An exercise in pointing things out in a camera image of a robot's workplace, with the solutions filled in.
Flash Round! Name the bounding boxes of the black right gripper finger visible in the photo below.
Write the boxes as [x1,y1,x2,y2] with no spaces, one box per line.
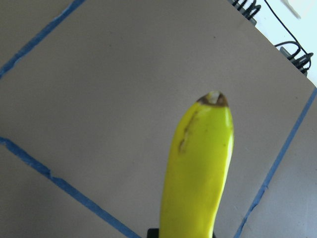
[147,228,159,238]

